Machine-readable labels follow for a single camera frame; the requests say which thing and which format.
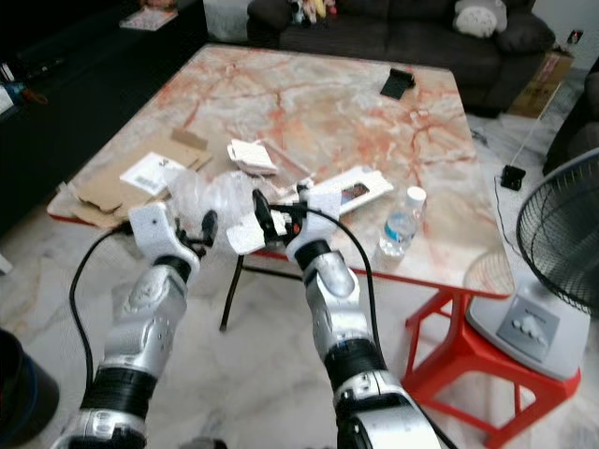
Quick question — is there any black rubbish bin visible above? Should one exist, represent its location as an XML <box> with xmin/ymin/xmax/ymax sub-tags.
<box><xmin>0</xmin><ymin>328</ymin><xmax>49</xmax><ymax>449</ymax></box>

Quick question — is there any crumpled clear plastic wrap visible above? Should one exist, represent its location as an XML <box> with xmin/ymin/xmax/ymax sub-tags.
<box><xmin>163</xmin><ymin>167</ymin><xmax>259</xmax><ymax>231</ymax></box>

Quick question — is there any small white paper box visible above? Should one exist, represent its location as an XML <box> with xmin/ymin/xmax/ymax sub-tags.
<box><xmin>226</xmin><ymin>138</ymin><xmax>281</xmax><ymax>177</ymax></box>

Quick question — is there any white carton with dark picture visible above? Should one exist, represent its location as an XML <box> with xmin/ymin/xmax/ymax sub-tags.
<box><xmin>311</xmin><ymin>165</ymin><xmax>395</xmax><ymax>214</ymax></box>

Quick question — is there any white barcode label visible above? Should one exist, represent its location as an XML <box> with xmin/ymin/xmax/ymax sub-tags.
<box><xmin>121</xmin><ymin>151</ymin><xmax>187</xmax><ymax>196</ymax></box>

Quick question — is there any clear plastic water bottle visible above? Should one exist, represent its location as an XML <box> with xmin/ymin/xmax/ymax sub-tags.
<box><xmin>378</xmin><ymin>185</ymin><xmax>430</xmax><ymax>261</ymax></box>

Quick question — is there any flattened brown cardboard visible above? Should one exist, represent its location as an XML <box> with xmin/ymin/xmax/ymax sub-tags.
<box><xmin>69</xmin><ymin>128</ymin><xmax>212</xmax><ymax>231</ymax></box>

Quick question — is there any small black pouch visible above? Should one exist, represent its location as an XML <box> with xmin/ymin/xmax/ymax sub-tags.
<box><xmin>379</xmin><ymin>66</ymin><xmax>417</xmax><ymax>101</ymax></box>

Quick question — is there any dark grey sofa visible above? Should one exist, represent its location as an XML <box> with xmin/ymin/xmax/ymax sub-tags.
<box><xmin>245</xmin><ymin>0</ymin><xmax>559</xmax><ymax>119</ymax></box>

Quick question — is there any yellow red plush toy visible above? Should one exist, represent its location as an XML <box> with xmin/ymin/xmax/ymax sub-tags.
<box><xmin>289</xmin><ymin>0</ymin><xmax>339</xmax><ymax>25</ymax></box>

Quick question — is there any long low black cabinet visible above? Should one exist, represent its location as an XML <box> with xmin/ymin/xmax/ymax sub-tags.
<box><xmin>0</xmin><ymin>0</ymin><xmax>210</xmax><ymax>237</ymax></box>

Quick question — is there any grey rug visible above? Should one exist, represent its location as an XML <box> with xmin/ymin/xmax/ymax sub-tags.
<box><xmin>203</xmin><ymin>0</ymin><xmax>256</xmax><ymax>44</ymax></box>

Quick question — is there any pink white book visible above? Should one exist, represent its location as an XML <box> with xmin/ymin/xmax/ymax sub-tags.
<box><xmin>119</xmin><ymin>7</ymin><xmax>180</xmax><ymax>32</ymax></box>

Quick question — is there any white blue packet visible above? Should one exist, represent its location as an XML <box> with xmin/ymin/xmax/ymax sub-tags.
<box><xmin>0</xmin><ymin>79</ymin><xmax>49</xmax><ymax>119</ymax></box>

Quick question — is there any grey white plush toy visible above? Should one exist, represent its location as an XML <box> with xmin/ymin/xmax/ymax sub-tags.
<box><xmin>453</xmin><ymin>0</ymin><xmax>510</xmax><ymax>39</ymax></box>

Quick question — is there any brown cardboard box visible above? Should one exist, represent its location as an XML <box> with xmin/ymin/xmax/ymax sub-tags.
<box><xmin>506</xmin><ymin>51</ymin><xmax>576</xmax><ymax>121</ymax></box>

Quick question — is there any grey floor fan black guard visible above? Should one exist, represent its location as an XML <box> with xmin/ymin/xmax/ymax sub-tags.
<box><xmin>464</xmin><ymin>147</ymin><xmax>599</xmax><ymax>384</ymax></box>

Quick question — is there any dark armchair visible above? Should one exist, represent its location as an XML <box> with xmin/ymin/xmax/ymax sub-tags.
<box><xmin>544</xmin><ymin>69</ymin><xmax>599</xmax><ymax>176</ymax></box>

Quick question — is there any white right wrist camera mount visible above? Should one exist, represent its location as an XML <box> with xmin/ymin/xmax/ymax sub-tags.
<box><xmin>281</xmin><ymin>190</ymin><xmax>343</xmax><ymax>263</ymax></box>

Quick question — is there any thin black metal frame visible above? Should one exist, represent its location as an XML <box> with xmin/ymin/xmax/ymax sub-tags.
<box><xmin>219</xmin><ymin>251</ymin><xmax>302</xmax><ymax>334</ymax></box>

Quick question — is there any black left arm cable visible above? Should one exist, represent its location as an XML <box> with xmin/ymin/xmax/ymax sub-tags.
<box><xmin>67</xmin><ymin>224</ymin><xmax>141</xmax><ymax>380</ymax></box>

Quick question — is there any small black box with cord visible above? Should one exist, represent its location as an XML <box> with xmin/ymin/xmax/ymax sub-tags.
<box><xmin>501</xmin><ymin>98</ymin><xmax>551</xmax><ymax>193</ymax></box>

